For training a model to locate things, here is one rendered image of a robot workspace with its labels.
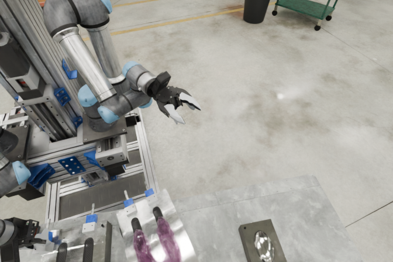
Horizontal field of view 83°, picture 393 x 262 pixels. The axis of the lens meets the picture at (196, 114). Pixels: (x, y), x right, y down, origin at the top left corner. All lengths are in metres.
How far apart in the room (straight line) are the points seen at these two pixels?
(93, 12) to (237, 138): 1.89
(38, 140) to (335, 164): 2.47
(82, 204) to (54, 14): 1.50
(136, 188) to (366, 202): 1.99
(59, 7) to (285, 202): 1.30
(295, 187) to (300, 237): 0.25
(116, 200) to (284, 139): 1.75
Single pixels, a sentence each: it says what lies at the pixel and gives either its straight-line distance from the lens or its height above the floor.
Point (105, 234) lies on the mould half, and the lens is 1.18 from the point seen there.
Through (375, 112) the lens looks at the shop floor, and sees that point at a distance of 3.39.
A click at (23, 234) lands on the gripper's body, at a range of 1.11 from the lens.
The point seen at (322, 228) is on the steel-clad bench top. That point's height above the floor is 0.80.
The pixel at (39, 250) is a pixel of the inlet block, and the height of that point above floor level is 0.95.
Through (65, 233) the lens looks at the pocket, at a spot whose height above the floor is 0.86.
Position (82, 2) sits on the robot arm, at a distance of 0.95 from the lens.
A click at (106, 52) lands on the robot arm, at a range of 1.06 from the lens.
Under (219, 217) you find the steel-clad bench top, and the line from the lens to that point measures 1.23.
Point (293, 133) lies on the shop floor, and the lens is 2.67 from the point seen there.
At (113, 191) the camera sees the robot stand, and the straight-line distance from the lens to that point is 2.02.
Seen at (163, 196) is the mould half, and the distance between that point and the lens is 1.21.
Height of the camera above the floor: 1.98
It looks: 49 degrees down
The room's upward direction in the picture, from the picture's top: straight up
